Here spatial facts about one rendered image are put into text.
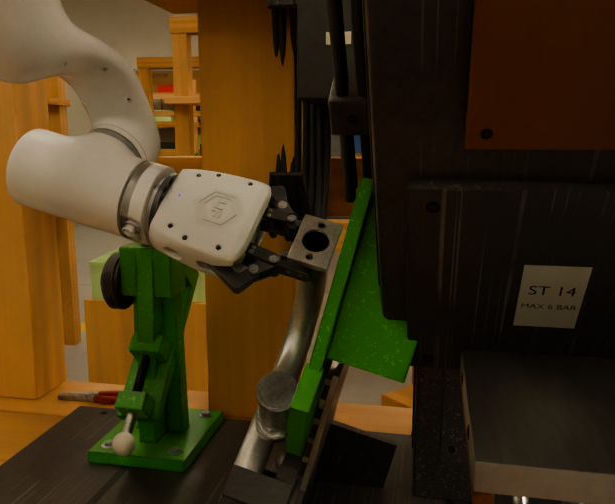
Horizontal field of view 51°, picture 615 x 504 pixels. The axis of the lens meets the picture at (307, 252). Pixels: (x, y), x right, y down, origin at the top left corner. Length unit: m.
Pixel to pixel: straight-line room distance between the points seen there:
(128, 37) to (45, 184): 10.85
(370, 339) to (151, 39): 10.91
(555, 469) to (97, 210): 0.47
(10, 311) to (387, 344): 0.73
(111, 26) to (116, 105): 10.92
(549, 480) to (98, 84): 0.56
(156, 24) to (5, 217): 10.34
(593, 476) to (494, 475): 0.05
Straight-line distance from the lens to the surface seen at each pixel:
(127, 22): 11.56
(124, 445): 0.81
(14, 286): 1.12
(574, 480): 0.39
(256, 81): 0.92
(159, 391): 0.85
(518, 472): 0.38
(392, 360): 0.56
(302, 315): 0.70
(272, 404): 0.57
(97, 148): 0.69
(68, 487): 0.85
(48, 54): 0.63
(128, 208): 0.65
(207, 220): 0.63
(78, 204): 0.68
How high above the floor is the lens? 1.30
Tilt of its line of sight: 10 degrees down
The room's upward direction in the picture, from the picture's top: straight up
